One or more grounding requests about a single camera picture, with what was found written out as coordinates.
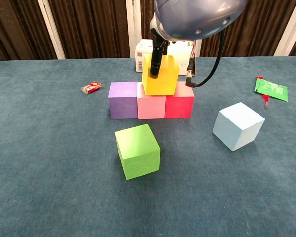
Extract red candy wrapper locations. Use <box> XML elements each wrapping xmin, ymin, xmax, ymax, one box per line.
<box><xmin>81</xmin><ymin>81</ymin><xmax>105</xmax><ymax>96</ymax></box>

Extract white cardboard box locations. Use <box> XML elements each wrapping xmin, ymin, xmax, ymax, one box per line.
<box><xmin>135</xmin><ymin>39</ymin><xmax>197</xmax><ymax>77</ymax></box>

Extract teal felt table cover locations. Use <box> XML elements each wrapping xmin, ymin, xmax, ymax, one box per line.
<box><xmin>0</xmin><ymin>56</ymin><xmax>296</xmax><ymax>237</ymax></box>

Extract green foam cube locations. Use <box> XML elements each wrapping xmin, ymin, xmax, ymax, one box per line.
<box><xmin>114</xmin><ymin>123</ymin><xmax>161</xmax><ymax>181</ymax></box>

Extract red foam cube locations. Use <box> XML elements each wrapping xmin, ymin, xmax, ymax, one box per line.
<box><xmin>164</xmin><ymin>81</ymin><xmax>195</xmax><ymax>119</ymax></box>

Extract pink foam cube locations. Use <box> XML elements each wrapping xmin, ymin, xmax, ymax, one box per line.
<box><xmin>137</xmin><ymin>82</ymin><xmax>166</xmax><ymax>120</ymax></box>

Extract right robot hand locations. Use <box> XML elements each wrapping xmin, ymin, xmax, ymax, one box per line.
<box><xmin>149</xmin><ymin>27</ymin><xmax>171</xmax><ymax>79</ymax></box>

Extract purple foam cube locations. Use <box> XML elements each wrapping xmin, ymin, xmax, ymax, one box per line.
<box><xmin>108</xmin><ymin>81</ymin><xmax>138</xmax><ymax>120</ymax></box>

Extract white frame post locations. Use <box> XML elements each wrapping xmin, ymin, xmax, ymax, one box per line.
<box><xmin>37</xmin><ymin>0</ymin><xmax>66</xmax><ymax>60</ymax></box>
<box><xmin>195</xmin><ymin>39</ymin><xmax>203</xmax><ymax>58</ymax></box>
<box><xmin>125</xmin><ymin>0</ymin><xmax>142</xmax><ymax>59</ymax></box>
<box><xmin>273</xmin><ymin>0</ymin><xmax>296</xmax><ymax>57</ymax></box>

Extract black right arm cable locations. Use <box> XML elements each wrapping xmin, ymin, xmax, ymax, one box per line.
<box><xmin>185</xmin><ymin>29</ymin><xmax>226</xmax><ymax>88</ymax></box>

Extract small red ribbon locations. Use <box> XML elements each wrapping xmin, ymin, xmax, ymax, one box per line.
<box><xmin>255</xmin><ymin>76</ymin><xmax>272</xmax><ymax>108</ymax></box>

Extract light blue foam cube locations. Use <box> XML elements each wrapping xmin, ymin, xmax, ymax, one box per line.
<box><xmin>212</xmin><ymin>102</ymin><xmax>266</xmax><ymax>152</ymax></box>

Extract green sachet packet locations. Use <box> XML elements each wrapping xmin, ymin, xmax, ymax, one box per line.
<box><xmin>254</xmin><ymin>78</ymin><xmax>289</xmax><ymax>102</ymax></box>

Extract yellow foam cube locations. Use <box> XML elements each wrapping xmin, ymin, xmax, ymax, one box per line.
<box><xmin>142</xmin><ymin>54</ymin><xmax>180</xmax><ymax>96</ymax></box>

